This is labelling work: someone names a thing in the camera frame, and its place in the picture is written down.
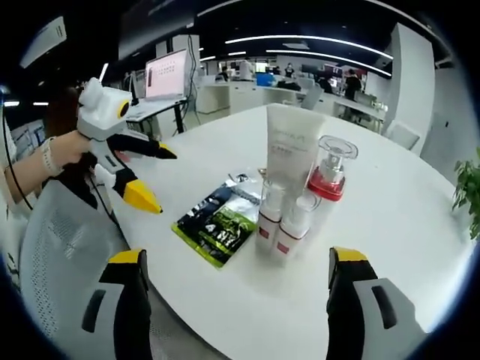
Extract person's left hand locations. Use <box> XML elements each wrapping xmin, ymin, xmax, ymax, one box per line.
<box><xmin>55</xmin><ymin>129</ymin><xmax>94</xmax><ymax>170</ymax></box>

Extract clear cap red collar skincare bottle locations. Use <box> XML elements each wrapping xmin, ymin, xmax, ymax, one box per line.
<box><xmin>307</xmin><ymin>134</ymin><xmax>359</xmax><ymax>203</ymax></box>

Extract hanging black display screen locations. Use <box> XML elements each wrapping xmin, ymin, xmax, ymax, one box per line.
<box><xmin>118</xmin><ymin>0</ymin><xmax>198</xmax><ymax>61</ymax></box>

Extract ceiling air conditioner unit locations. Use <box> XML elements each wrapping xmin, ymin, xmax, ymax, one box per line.
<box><xmin>18</xmin><ymin>16</ymin><xmax>68</xmax><ymax>69</ymax></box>

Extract green black skincare sachet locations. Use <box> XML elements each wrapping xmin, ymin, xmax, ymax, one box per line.
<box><xmin>171</xmin><ymin>208</ymin><xmax>258</xmax><ymax>270</ymax></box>

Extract potted green plant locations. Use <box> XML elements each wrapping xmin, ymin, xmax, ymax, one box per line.
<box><xmin>451</xmin><ymin>148</ymin><xmax>480</xmax><ymax>241</ymax></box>

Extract white skincare tube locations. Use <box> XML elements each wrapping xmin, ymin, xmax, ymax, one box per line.
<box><xmin>265</xmin><ymin>103</ymin><xmax>326</xmax><ymax>188</ymax></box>

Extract white mesh office chair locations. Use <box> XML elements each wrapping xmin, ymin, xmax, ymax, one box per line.
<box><xmin>18</xmin><ymin>175</ymin><xmax>226</xmax><ymax>360</ymax></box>

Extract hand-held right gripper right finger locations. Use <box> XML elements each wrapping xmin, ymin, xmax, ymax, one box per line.
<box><xmin>325</xmin><ymin>246</ymin><xmax>432</xmax><ymax>360</ymax></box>

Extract white wristband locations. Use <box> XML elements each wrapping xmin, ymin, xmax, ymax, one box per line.
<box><xmin>40</xmin><ymin>136</ymin><xmax>65</xmax><ymax>177</ymax></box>

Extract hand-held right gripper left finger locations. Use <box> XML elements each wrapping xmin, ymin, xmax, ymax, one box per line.
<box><xmin>52</xmin><ymin>249</ymin><xmax>153</xmax><ymax>360</ymax></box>

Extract row of white counters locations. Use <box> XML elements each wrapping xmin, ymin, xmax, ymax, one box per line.
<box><xmin>194</xmin><ymin>76</ymin><xmax>387</xmax><ymax>125</ymax></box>

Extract long ceiling light strip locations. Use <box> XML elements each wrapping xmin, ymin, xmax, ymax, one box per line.
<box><xmin>224</xmin><ymin>35</ymin><xmax>395</xmax><ymax>60</ymax></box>
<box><xmin>265</xmin><ymin>47</ymin><xmax>393</xmax><ymax>76</ymax></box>

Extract white standing desk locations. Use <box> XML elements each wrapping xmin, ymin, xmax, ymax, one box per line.
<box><xmin>125</xmin><ymin>97</ymin><xmax>188</xmax><ymax>136</ymax></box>

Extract small white skincare pump bottle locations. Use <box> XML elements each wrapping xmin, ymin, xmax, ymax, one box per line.
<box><xmin>275</xmin><ymin>194</ymin><xmax>314</xmax><ymax>266</ymax></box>
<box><xmin>255</xmin><ymin>178</ymin><xmax>286</xmax><ymax>256</ymax></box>

